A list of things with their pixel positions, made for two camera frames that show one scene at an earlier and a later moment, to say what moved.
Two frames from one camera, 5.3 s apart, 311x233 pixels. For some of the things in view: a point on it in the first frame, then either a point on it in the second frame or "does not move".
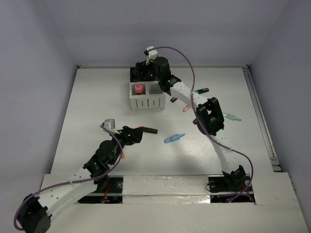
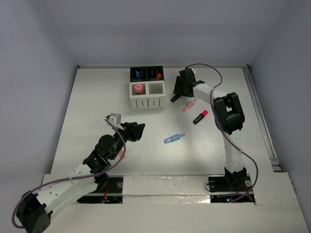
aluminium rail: (274, 161) does not move
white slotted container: (154, 99) does not move
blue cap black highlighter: (173, 99) does not move
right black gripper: (142, 66) -> (178, 88)
